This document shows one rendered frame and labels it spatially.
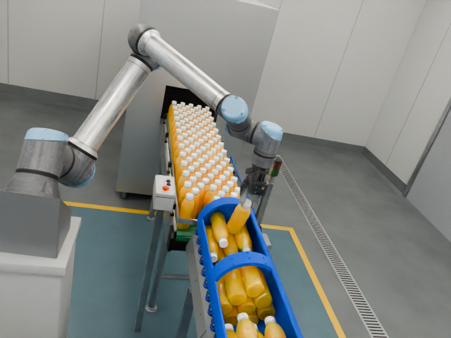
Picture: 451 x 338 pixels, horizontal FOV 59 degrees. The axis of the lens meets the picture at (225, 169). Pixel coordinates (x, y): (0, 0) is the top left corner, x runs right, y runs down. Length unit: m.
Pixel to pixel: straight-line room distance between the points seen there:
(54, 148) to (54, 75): 4.54
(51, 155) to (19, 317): 0.64
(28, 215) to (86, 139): 0.41
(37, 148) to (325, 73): 5.27
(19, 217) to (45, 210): 0.10
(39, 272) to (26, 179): 0.34
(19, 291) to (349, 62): 5.62
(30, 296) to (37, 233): 0.27
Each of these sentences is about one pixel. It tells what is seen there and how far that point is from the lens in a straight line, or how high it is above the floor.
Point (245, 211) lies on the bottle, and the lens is 1.71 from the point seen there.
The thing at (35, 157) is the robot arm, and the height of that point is 1.42.
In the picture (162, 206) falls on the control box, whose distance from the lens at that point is 2.09.
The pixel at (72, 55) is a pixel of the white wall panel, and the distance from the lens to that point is 5.98.
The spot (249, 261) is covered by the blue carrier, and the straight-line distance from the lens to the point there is 1.53.
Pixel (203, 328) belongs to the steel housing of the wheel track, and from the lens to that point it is 1.73.
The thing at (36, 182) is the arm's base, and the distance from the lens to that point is 1.55.
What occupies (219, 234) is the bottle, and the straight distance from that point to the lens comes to 1.79.
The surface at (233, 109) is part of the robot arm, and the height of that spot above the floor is 1.74.
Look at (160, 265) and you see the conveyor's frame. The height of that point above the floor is 0.41.
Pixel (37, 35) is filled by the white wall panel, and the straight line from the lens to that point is 6.03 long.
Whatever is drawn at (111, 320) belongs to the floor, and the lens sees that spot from 2.88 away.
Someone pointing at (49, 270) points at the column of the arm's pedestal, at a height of 1.08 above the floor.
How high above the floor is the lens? 2.15
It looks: 25 degrees down
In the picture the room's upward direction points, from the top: 15 degrees clockwise
